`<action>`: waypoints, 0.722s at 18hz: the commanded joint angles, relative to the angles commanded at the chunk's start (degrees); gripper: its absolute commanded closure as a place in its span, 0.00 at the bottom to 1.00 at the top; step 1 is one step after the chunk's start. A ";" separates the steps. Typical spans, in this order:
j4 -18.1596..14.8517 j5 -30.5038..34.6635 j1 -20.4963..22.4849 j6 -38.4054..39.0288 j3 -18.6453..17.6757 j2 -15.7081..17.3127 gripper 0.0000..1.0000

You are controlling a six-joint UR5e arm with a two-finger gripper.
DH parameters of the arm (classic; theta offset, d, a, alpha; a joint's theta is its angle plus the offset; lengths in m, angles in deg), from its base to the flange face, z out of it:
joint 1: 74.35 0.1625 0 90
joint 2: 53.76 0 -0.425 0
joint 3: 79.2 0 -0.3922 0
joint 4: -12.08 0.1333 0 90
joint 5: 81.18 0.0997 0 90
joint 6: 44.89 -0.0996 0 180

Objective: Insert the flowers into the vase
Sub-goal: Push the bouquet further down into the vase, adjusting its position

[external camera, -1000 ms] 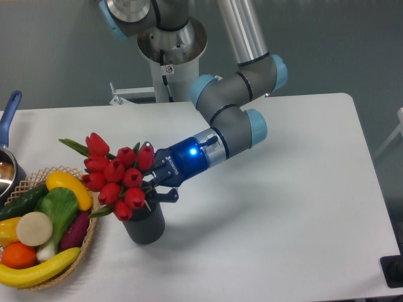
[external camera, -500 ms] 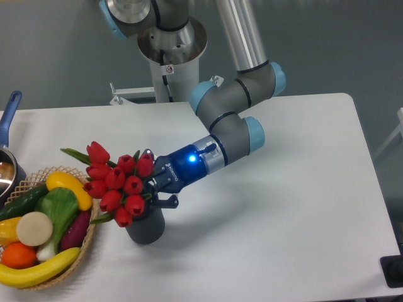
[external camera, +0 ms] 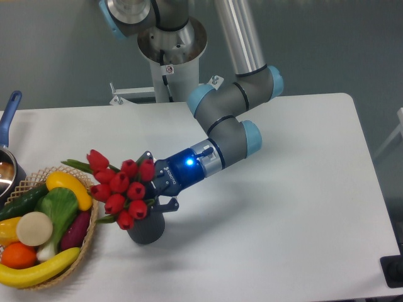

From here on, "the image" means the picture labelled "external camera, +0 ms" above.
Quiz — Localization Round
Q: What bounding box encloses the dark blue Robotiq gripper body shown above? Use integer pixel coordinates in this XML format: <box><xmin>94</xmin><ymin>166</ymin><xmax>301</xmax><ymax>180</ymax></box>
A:
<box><xmin>147</xmin><ymin>149</ymin><xmax>205</xmax><ymax>199</ymax></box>

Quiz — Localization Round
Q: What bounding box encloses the red tulip bouquet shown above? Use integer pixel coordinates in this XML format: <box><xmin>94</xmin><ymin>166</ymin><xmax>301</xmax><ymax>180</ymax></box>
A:
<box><xmin>63</xmin><ymin>150</ymin><xmax>155</xmax><ymax>230</ymax></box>

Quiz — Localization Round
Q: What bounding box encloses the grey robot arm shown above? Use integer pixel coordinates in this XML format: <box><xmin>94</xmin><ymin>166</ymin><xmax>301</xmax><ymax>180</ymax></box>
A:
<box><xmin>99</xmin><ymin>1</ymin><xmax>283</xmax><ymax>212</ymax></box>

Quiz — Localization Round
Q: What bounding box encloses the dark grey ribbed vase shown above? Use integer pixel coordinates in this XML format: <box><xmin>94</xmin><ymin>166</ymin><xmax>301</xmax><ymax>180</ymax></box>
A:
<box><xmin>127</xmin><ymin>211</ymin><xmax>165</xmax><ymax>245</ymax></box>

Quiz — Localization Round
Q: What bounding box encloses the yellow squash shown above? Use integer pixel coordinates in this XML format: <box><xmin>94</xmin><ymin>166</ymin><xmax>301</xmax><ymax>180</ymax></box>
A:
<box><xmin>45</xmin><ymin>171</ymin><xmax>93</xmax><ymax>211</ymax></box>

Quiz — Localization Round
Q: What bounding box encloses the green bok choy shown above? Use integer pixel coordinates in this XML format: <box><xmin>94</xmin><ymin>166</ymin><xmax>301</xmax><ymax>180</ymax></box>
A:
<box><xmin>35</xmin><ymin>187</ymin><xmax>78</xmax><ymax>262</ymax></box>

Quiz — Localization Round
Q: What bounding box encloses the purple sweet potato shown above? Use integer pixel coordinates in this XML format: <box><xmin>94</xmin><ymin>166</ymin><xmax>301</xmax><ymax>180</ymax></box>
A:
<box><xmin>60</xmin><ymin>211</ymin><xmax>91</xmax><ymax>251</ymax></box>

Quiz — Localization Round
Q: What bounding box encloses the woven wicker basket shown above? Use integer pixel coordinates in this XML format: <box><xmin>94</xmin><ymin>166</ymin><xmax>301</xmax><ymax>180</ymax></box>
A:
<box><xmin>6</xmin><ymin>166</ymin><xmax>98</xmax><ymax>290</ymax></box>

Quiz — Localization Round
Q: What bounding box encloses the green cucumber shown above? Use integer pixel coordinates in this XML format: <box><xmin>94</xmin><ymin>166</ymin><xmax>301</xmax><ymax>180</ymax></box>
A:
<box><xmin>1</xmin><ymin>184</ymin><xmax>48</xmax><ymax>221</ymax></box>

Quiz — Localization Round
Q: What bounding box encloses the beige round disc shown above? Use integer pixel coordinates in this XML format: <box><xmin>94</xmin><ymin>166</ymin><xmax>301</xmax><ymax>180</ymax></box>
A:
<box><xmin>16</xmin><ymin>211</ymin><xmax>53</xmax><ymax>247</ymax></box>

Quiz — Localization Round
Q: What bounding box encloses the small yellow pepper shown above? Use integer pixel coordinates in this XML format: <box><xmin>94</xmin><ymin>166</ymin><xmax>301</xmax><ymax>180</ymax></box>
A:
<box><xmin>0</xmin><ymin>216</ymin><xmax>21</xmax><ymax>247</ymax></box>

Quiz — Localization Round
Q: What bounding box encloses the orange fruit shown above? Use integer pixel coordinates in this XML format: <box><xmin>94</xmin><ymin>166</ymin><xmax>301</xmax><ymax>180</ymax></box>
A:
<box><xmin>1</xmin><ymin>242</ymin><xmax>37</xmax><ymax>269</ymax></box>

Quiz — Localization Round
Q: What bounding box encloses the yellow banana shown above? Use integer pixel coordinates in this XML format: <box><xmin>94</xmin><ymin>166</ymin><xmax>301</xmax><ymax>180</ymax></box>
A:
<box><xmin>1</xmin><ymin>247</ymin><xmax>81</xmax><ymax>289</ymax></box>

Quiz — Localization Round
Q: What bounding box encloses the black device at table edge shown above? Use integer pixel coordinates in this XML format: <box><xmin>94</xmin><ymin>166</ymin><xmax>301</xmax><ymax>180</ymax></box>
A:
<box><xmin>380</xmin><ymin>255</ymin><xmax>402</xmax><ymax>288</ymax></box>

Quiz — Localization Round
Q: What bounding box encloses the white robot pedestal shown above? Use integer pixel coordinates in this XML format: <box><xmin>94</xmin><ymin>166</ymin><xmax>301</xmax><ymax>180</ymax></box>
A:
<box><xmin>110</xmin><ymin>57</ymin><xmax>202</xmax><ymax>105</ymax></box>

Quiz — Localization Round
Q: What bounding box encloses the blue handled saucepan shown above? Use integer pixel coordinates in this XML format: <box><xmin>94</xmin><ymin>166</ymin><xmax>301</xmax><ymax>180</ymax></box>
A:
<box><xmin>1</xmin><ymin>91</ymin><xmax>26</xmax><ymax>208</ymax></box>

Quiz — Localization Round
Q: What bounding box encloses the white frame at right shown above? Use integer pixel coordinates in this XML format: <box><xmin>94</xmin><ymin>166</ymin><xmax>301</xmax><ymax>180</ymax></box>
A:
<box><xmin>375</xmin><ymin>108</ymin><xmax>402</xmax><ymax>157</ymax></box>

